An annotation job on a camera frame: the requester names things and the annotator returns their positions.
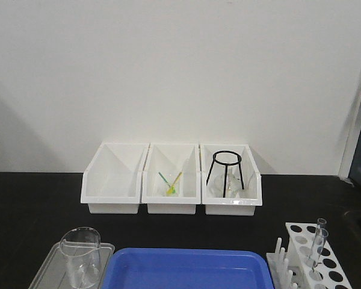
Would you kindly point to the clear glass test tube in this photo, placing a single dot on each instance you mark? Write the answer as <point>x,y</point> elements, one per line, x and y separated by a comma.
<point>316,249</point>

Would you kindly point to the test tube in rack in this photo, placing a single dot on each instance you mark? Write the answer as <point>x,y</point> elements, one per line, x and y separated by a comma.
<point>320,224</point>

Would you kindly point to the white test tube rack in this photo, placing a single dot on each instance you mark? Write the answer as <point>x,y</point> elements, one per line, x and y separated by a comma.
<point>288,266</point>

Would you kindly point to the middle white storage bin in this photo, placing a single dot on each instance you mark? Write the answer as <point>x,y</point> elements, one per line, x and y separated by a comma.
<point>172,179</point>

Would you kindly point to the white storage bin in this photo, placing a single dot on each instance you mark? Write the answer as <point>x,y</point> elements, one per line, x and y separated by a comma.
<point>172,179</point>
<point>112,182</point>
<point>248,199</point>

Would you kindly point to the black metal tripod stand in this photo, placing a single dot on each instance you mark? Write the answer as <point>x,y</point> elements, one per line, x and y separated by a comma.
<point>223,160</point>

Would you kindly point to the right white storage bin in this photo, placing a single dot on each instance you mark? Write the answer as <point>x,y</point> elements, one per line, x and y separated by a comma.
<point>248,199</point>

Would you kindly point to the clear glass flask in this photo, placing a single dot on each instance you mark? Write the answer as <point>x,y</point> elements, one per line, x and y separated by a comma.
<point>226,185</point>

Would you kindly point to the left white storage bin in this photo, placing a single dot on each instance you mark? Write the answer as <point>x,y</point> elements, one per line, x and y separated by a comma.
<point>112,182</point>

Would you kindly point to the blue plastic tray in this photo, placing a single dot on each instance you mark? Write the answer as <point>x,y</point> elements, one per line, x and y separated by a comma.
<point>186,268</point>

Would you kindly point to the clear glass beaker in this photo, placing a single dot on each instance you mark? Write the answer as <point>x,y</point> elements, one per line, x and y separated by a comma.
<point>80,248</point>

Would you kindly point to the grey plastic tray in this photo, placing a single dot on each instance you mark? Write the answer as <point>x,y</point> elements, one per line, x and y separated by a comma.
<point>52,273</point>

